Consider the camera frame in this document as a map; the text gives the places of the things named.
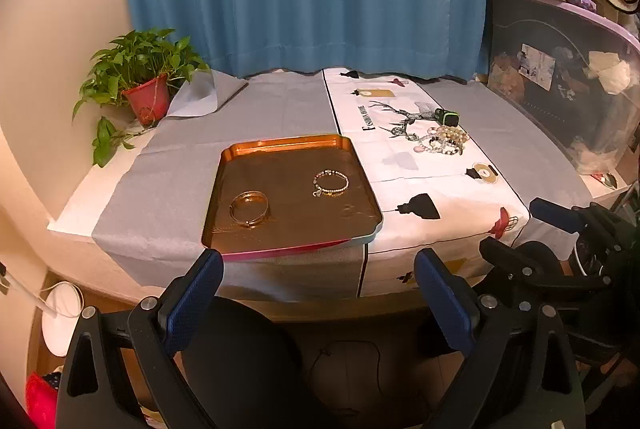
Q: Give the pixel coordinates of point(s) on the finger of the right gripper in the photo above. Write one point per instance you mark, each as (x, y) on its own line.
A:
(532, 266)
(596, 221)

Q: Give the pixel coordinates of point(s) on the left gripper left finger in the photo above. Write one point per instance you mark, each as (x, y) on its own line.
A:
(95, 389)

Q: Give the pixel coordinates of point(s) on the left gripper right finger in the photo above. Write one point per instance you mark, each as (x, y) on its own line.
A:
(518, 370)

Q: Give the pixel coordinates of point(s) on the green black sport watch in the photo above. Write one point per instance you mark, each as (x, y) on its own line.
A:
(445, 117)

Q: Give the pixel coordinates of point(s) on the gold bangle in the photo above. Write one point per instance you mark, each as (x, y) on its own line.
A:
(249, 208)

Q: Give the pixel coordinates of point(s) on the red floral bag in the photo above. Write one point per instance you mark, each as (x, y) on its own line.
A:
(41, 394)

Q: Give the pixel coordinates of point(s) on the white floor lamp base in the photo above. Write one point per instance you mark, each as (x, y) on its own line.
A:
(65, 303)

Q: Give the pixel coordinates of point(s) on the white printed table runner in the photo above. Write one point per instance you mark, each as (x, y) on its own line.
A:
(446, 202)

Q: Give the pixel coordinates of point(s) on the black chair seat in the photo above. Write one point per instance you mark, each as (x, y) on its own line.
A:
(247, 372)

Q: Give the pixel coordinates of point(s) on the orange metal tray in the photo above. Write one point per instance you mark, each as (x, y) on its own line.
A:
(319, 196)

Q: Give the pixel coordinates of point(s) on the green potted plant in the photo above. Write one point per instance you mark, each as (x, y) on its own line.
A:
(141, 70)

